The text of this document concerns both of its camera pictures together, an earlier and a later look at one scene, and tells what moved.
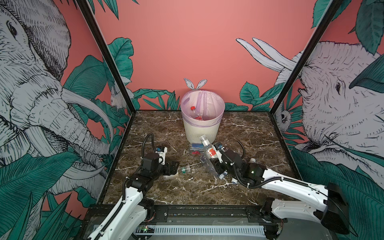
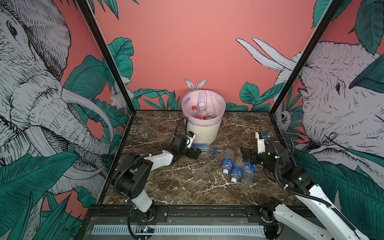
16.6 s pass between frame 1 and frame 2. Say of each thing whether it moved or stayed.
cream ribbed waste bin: stayed
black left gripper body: moved
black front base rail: stayed
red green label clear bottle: moved
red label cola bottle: stayed
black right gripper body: moved
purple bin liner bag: stayed
